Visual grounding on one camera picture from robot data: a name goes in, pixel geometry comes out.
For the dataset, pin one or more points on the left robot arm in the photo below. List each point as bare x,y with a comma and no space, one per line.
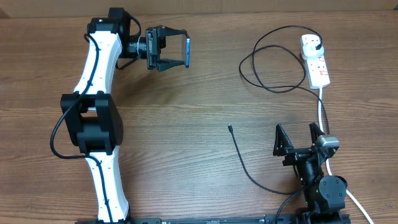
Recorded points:
92,118

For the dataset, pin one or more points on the blue screen Galaxy smartphone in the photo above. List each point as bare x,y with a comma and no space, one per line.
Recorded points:
187,50

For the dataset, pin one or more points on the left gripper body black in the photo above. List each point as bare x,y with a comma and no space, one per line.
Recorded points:
152,47

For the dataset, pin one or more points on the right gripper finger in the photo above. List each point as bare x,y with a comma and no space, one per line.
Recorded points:
315,133
282,145

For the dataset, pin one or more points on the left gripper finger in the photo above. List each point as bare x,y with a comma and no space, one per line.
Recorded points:
165,63
168,31

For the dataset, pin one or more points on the white charger plug adapter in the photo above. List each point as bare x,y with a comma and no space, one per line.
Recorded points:
310,52

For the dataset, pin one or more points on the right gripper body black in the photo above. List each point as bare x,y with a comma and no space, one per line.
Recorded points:
296,157

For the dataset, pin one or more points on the white power strip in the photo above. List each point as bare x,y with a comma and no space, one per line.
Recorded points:
316,69

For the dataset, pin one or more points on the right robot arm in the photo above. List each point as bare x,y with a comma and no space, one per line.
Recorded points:
324,194

